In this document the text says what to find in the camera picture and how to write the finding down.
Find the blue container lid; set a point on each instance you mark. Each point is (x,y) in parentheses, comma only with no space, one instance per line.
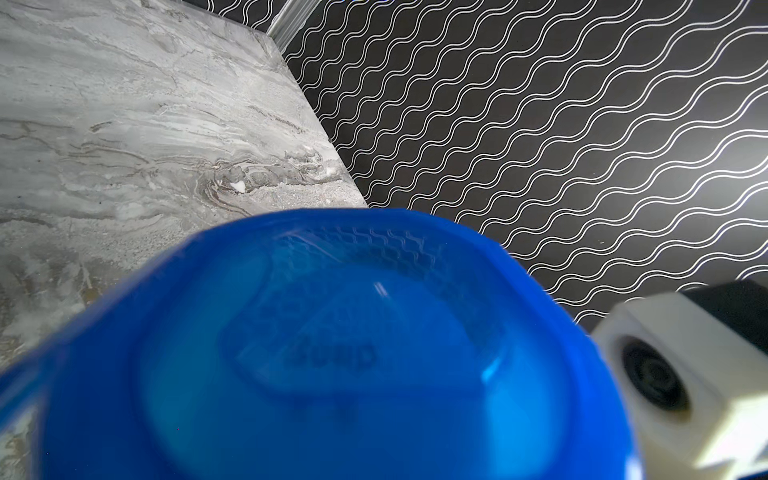
(325,344)

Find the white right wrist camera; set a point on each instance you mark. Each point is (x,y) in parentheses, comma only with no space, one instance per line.
(692,370)

